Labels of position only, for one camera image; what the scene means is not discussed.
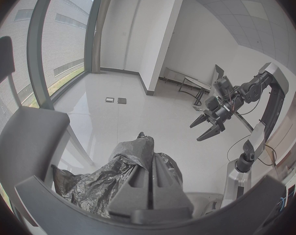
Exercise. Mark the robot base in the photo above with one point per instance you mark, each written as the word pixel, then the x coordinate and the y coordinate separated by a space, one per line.
pixel 236 182

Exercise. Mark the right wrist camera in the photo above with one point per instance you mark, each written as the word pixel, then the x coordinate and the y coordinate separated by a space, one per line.
pixel 212 103

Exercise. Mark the black plastic bag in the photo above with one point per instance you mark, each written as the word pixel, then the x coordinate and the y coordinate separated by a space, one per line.
pixel 94 182

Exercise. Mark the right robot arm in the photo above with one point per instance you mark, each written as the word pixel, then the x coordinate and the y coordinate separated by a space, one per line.
pixel 272 106

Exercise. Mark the grey curtain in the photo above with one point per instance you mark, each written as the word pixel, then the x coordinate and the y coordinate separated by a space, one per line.
pixel 97 52

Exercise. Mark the grey padded chair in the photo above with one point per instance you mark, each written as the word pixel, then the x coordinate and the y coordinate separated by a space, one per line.
pixel 28 136

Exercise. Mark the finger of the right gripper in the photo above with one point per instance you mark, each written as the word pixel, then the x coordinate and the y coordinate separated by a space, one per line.
pixel 212 131
pixel 203 120

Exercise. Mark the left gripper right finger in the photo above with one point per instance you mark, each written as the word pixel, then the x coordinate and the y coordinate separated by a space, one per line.
pixel 172 197

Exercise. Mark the metal frame table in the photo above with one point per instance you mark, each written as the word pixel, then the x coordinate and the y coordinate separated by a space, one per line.
pixel 197 82

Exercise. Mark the window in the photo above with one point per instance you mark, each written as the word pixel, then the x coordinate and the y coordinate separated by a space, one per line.
pixel 64 33

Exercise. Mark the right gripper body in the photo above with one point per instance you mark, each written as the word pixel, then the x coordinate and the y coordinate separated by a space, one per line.
pixel 222 114

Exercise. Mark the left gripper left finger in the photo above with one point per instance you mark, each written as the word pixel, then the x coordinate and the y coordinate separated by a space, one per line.
pixel 128 197

